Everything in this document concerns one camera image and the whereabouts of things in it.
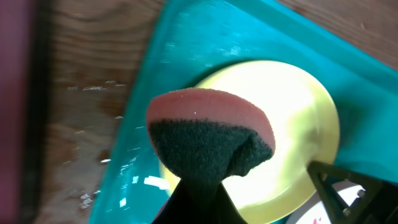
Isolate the green plate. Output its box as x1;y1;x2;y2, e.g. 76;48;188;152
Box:
161;60;340;223

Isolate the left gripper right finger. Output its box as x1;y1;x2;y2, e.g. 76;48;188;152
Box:
307;161;397;224

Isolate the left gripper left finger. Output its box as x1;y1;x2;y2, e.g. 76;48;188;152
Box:
152;182;246;224

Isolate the red sponge with dark scourer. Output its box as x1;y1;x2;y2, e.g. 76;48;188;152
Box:
146;88;275;199

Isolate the white plate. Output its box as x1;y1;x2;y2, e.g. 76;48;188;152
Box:
286;181;364;224

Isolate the teal plastic tray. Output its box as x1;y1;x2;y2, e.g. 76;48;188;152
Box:
90;1;397;223

